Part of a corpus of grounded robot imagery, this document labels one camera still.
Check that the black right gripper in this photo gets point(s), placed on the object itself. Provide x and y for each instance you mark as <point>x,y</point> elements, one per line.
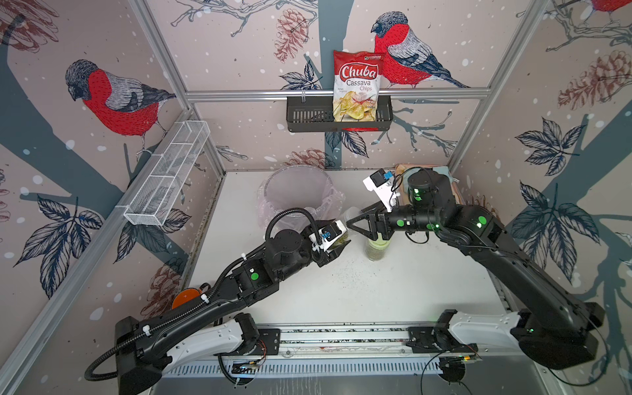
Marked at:
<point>375,218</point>

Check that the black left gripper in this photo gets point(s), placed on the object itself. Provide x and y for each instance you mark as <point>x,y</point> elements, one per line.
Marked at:
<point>327,258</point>

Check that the short clear mung bean jar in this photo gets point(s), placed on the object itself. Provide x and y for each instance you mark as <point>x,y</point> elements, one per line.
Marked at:
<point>344,239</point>

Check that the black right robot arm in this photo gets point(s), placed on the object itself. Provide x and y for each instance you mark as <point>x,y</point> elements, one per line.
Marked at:
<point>554,329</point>

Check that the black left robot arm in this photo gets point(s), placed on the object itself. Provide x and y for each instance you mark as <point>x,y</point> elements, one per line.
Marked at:
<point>214,322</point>

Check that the green lid mung bean jar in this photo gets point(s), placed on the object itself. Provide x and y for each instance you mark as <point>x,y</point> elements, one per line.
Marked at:
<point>375,250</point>

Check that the clear plastic bin liner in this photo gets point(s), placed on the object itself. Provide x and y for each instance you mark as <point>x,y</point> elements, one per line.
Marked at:
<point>276,207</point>

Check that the teal folded cloth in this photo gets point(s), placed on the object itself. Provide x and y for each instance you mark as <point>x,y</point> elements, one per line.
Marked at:
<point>444,170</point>

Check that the orange round object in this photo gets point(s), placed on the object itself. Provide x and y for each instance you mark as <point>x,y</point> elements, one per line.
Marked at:
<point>185,296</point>

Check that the Chuba cassava chips bag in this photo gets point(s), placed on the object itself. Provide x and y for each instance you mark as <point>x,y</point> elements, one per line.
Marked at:
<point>357,78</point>

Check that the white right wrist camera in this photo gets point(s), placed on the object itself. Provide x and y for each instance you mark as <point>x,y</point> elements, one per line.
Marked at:
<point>382,183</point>

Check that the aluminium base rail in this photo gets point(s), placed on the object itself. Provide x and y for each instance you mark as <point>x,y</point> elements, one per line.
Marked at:
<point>373,340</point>

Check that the dark grey wall shelf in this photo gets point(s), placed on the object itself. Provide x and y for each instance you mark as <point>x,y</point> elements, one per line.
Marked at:
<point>315,115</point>

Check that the white wire mesh shelf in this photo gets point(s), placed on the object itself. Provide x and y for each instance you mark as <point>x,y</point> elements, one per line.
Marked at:
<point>158,194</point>

